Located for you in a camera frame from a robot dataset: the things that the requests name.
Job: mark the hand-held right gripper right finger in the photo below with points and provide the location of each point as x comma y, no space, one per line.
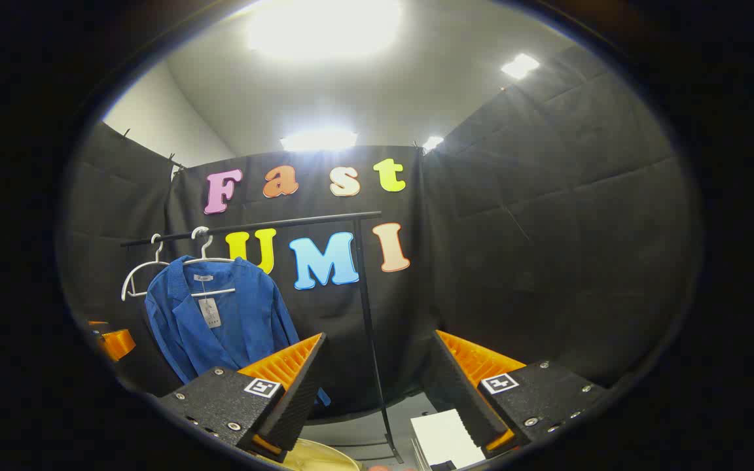
455,392

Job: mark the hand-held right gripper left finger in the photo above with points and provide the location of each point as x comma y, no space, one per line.
298,392

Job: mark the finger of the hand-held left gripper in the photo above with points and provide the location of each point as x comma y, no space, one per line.
118,343

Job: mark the blue jacket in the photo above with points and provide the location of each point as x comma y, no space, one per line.
252,314

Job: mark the white clothes hanger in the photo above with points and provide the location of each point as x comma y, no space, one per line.
220,260
144,267

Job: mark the black clothes rack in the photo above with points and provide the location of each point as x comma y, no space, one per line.
285,224

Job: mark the white box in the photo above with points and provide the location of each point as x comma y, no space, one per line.
442,438

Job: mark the black backdrop cloth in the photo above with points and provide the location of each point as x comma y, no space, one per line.
514,261

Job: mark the large ceiling light panel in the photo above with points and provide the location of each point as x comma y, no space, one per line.
324,26

